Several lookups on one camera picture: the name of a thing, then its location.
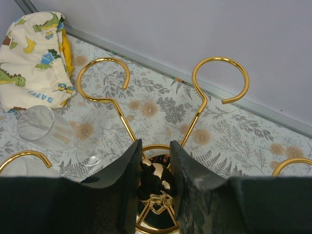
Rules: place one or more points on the floral table mat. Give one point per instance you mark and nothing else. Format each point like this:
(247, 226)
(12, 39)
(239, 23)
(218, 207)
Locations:
(226, 139)

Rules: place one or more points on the gold wine glass rack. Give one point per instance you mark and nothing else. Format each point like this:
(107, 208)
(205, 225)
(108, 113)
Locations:
(145, 211)

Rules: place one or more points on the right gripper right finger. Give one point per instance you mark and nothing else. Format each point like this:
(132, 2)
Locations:
(207, 203)

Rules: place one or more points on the tall clear flute glass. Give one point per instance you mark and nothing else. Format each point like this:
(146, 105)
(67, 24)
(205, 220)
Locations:
(45, 128)

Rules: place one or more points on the dinosaur print cloth bag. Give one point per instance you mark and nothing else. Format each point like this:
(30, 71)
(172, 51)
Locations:
(36, 63)

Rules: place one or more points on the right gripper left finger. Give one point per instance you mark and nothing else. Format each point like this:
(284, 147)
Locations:
(104, 203)

